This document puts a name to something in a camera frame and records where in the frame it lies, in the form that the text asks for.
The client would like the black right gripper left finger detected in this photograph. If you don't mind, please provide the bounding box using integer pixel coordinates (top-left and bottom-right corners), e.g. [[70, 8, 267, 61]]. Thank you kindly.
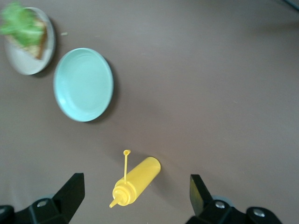
[[0, 173, 85, 224]]

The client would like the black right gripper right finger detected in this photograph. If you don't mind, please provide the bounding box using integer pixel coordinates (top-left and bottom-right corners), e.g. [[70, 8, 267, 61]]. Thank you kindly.
[[186, 174, 282, 224]]

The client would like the yellow mustard squeeze bottle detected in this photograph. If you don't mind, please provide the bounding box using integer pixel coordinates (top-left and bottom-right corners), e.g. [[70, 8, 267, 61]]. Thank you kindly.
[[109, 149, 161, 209]]

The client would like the brown bread slice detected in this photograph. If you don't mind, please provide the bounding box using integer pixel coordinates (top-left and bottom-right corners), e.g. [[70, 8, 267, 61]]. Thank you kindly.
[[4, 18, 48, 60]]

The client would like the green lettuce leaf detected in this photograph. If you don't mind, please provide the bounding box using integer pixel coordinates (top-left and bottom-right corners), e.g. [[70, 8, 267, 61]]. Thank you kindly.
[[0, 1, 45, 46]]

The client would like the mint green plate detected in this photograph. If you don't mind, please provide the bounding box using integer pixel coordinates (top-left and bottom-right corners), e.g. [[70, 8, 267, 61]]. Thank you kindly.
[[53, 48, 114, 123]]

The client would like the beige plate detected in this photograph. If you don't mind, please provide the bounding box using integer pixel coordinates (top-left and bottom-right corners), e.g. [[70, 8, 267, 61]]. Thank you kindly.
[[4, 7, 56, 76]]

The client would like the brown table cover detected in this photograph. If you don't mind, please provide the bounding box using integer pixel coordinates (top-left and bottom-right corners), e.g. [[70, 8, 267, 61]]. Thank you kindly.
[[0, 0, 299, 224]]

